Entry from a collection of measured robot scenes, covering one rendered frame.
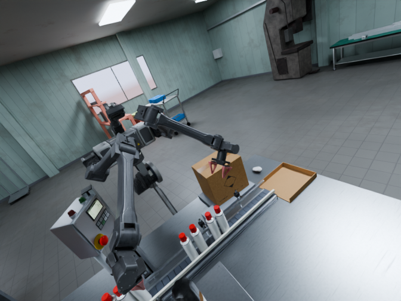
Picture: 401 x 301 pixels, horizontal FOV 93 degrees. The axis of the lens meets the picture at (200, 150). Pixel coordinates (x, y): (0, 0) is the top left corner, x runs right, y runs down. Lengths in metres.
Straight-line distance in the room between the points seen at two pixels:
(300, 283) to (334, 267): 0.17
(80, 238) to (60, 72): 7.36
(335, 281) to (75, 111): 7.78
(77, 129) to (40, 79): 1.78
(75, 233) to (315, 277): 1.01
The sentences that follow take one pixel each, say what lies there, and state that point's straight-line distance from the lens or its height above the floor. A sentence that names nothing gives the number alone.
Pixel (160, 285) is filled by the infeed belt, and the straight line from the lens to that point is 1.23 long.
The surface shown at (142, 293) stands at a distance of 1.15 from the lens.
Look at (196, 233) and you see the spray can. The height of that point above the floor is 1.04.
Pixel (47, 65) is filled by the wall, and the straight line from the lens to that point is 8.05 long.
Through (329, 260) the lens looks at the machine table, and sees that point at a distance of 1.17.
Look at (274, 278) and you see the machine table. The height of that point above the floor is 0.83.
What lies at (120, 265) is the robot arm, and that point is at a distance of 0.69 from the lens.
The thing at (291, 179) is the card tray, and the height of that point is 0.83.
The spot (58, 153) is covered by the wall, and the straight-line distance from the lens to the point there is 8.06.
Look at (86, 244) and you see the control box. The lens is 0.92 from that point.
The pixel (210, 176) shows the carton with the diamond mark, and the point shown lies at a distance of 1.26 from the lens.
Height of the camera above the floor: 1.83
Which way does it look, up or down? 26 degrees down
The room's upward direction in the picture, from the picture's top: 22 degrees counter-clockwise
